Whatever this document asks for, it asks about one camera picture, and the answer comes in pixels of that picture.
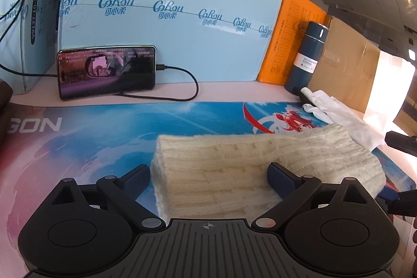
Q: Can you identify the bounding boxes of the black smartphone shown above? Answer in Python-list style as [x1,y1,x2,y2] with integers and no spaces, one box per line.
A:
[57,45,157,101]

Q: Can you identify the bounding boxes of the white cloth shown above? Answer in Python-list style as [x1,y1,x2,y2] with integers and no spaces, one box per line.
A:
[301,87,387,149]

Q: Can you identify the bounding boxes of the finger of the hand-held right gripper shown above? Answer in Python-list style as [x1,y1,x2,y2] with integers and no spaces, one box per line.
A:
[385,131,417,157]
[377,188,417,218]

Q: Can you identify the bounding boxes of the orange box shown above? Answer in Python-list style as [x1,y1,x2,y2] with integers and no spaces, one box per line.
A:
[256,0,328,86]

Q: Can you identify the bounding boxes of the cream knitted sweater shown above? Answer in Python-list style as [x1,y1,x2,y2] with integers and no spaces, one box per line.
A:
[150,122,387,224]

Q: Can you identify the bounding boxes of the dark blue vacuum bottle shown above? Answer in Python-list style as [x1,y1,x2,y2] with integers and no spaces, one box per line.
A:
[284,21,330,93]

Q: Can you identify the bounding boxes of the brown cardboard box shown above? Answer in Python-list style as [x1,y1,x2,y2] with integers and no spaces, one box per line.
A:
[308,14,382,113]

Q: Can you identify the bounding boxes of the black cylindrical object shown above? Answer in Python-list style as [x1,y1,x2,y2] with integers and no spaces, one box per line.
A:
[292,87,313,104]

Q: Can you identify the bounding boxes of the black phone cable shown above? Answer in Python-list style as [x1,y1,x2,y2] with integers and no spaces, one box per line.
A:
[0,63,199,102]

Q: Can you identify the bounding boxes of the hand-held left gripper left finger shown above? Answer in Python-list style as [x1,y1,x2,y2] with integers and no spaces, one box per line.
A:
[49,164,167,230]

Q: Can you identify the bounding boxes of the light blue box with barcode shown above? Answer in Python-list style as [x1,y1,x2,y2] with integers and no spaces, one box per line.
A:
[0,0,71,95]

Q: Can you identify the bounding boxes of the printed desk mat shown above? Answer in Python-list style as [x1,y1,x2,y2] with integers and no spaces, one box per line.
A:
[0,101,411,278]

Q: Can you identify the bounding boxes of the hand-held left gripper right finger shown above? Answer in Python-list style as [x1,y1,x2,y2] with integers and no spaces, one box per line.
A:
[252,162,375,230]

